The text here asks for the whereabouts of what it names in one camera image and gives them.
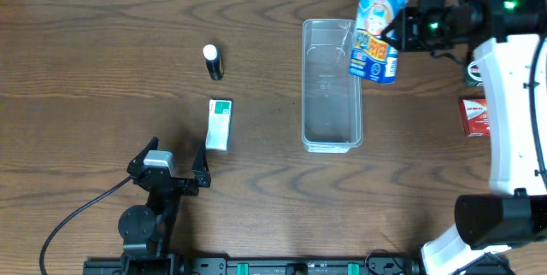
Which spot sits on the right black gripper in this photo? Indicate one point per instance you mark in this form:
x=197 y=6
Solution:
x=408 y=21

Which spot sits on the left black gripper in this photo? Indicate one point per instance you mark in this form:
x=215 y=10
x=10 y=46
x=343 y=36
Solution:
x=191 y=184

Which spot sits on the blue Kool Fever box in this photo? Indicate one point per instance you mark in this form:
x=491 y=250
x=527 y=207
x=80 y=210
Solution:
x=371 y=58

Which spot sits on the white green medicine box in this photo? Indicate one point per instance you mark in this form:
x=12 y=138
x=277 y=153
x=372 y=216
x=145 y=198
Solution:
x=220 y=112

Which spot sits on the red small box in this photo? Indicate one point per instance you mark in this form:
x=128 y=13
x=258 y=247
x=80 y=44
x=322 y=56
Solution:
x=475 y=119

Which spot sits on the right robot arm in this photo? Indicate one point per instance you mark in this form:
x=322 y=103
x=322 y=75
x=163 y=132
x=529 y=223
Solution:
x=506 y=40

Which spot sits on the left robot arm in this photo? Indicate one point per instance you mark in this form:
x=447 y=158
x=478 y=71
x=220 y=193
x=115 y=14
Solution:
x=146 y=229

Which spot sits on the clear plastic container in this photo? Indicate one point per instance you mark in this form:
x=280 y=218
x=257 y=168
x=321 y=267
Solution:
x=331 y=96

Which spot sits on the black bottle white cap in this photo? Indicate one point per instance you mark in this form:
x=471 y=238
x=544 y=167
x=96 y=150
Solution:
x=213 y=61

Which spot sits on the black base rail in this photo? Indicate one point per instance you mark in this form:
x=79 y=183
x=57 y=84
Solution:
x=382 y=264

